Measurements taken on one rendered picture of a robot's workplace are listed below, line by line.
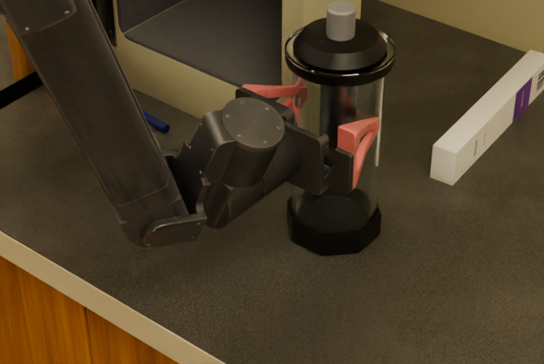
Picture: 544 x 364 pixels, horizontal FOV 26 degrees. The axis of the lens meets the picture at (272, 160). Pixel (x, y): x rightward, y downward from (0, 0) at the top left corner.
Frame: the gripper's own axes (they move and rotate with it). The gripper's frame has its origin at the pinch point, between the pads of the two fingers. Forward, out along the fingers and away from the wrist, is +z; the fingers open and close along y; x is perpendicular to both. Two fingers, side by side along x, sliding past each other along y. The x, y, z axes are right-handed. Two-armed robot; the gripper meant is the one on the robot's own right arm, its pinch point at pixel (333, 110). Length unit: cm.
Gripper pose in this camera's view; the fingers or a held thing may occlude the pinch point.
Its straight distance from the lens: 119.5
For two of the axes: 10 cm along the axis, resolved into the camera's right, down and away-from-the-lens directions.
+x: 0.0, 8.2, 5.8
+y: -7.8, -3.6, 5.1
